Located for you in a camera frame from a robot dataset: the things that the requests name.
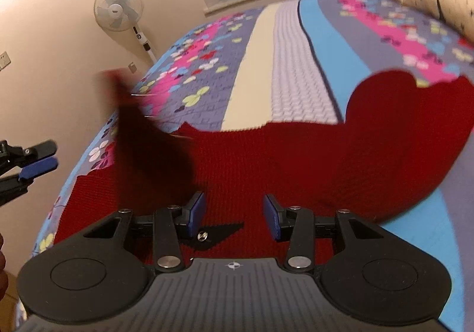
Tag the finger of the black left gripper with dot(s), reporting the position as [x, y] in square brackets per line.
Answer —
[17, 185]
[16, 156]

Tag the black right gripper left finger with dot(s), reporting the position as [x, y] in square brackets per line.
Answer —
[154, 239]

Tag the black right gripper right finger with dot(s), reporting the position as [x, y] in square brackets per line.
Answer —
[301, 228]

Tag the red knitted sweater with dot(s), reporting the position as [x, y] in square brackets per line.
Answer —
[396, 145]

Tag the white standing fan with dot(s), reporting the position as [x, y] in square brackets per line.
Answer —
[122, 15]

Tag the wall socket plate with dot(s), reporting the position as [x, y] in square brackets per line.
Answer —
[132, 67]

